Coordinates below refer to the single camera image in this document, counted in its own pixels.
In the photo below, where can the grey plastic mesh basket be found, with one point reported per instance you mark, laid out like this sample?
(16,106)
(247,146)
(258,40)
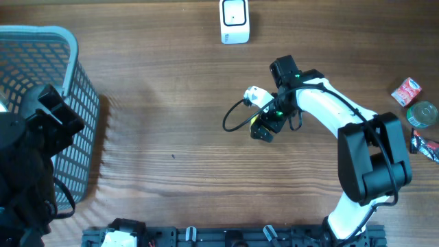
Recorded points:
(40,70)

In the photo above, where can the yellow candy bottle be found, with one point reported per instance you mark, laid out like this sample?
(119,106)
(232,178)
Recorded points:
(252,121)

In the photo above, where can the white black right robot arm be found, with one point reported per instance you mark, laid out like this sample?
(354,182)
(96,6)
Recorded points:
(372,160)

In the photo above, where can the black red snack packet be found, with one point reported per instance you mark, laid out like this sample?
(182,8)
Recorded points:
(425,146)

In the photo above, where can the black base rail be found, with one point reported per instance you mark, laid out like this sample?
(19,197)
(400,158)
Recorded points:
(124,232)

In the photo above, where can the red white snack box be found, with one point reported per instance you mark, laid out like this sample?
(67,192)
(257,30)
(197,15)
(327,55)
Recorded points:
(406,92)

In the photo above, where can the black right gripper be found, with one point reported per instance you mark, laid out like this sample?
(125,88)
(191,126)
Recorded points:
(276,125)

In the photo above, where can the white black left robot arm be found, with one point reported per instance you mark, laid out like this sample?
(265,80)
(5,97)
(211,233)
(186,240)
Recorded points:
(28,198)

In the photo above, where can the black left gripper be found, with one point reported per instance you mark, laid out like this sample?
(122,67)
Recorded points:
(60,136)

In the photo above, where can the white barcode scanner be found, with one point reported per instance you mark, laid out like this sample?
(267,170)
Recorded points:
(234,21)

